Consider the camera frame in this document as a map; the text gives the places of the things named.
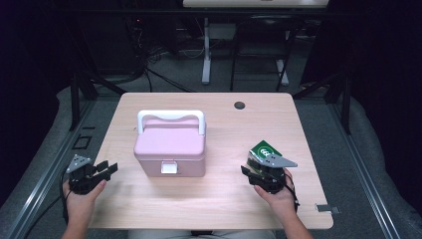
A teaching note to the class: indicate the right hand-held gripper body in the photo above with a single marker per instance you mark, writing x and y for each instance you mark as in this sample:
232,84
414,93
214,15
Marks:
270,176

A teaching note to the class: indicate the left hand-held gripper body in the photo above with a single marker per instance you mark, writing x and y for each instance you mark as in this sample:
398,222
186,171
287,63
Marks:
81,176

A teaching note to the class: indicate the green packet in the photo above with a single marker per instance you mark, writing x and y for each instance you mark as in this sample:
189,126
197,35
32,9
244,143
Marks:
263,147

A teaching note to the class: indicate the pink storage box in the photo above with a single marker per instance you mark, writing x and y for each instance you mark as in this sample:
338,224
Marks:
170,146

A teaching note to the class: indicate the person's right hand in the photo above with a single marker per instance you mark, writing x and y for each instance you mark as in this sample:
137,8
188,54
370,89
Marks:
283,200

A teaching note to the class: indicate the person's left hand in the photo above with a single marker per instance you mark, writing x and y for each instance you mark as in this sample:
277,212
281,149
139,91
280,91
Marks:
78,205

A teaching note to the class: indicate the white desk leg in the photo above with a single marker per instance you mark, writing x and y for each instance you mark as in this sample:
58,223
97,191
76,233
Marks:
206,56
283,73

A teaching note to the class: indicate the grey box under desk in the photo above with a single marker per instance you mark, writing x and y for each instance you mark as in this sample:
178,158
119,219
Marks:
221,31

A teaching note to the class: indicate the black chair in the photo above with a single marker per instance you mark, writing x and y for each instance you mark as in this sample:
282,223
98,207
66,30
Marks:
262,23

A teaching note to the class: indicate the white desk top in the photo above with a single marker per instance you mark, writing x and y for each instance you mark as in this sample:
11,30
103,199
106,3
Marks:
255,3

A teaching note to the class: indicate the aluminium floor rail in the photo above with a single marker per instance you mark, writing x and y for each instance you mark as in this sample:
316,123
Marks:
43,186
365,179

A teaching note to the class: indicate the grey metal bracket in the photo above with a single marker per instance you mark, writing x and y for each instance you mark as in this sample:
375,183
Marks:
326,208

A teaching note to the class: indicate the black frame post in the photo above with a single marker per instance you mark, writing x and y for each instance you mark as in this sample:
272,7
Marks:
346,106
74,103

